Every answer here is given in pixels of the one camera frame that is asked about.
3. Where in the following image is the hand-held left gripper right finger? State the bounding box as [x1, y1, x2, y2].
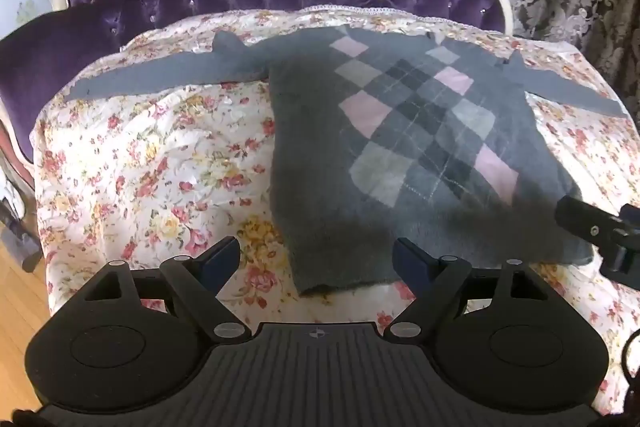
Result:
[384, 237, 555, 342]

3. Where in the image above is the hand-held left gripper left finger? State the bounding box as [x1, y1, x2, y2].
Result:
[81, 236, 252, 344]

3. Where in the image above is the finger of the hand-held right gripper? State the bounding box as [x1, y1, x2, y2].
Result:
[554, 194, 640, 293]

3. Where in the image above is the grey argyle sweater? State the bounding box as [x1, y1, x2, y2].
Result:
[64, 26, 628, 298]

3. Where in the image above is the floral quilted blanket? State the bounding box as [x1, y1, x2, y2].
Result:
[30, 4, 640, 414]

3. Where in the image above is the purple tufted sofa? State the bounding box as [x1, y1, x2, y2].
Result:
[0, 0, 515, 164]

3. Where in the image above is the black cable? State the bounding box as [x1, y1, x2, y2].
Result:
[619, 329, 640, 414]

